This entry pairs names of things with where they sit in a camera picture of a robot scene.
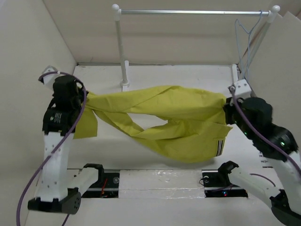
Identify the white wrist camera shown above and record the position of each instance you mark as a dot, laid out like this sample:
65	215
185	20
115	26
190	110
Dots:
240	89
48	77

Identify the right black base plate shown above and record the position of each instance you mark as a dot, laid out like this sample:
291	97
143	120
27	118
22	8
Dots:
217	187

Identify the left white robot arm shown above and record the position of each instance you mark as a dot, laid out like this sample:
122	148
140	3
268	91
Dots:
55	194

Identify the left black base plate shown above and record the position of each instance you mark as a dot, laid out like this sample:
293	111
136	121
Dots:
108	188

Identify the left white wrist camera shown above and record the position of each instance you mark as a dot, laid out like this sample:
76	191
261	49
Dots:
48	77

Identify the yellow trousers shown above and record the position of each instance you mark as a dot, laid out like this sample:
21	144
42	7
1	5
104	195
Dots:
183	124

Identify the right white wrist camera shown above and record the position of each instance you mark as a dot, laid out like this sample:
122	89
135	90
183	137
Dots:
240	89

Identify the blue wire hanger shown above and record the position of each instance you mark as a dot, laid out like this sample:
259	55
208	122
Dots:
244	50

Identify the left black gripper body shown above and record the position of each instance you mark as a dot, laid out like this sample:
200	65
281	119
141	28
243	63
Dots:
80	97

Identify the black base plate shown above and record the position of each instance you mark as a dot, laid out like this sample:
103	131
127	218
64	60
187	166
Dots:
217	187
108	188

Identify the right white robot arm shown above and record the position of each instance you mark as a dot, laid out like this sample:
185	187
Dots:
277	145

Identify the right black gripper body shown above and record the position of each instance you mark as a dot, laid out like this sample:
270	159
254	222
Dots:
231	115

